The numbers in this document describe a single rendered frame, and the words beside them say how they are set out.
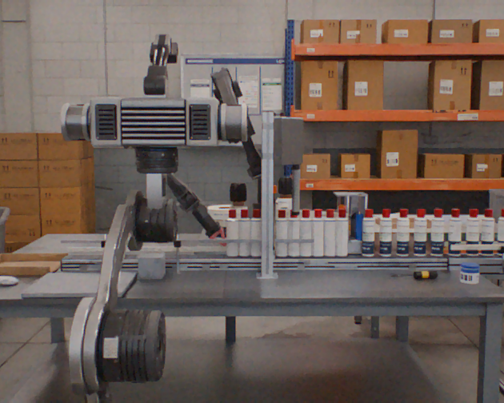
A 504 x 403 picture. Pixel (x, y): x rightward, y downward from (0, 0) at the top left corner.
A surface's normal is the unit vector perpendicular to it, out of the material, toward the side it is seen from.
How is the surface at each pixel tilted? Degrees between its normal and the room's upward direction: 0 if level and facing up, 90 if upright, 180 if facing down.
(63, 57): 90
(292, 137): 90
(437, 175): 91
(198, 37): 90
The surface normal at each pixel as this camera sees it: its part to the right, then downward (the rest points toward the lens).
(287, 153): 0.83, 0.06
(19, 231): 0.07, 0.11
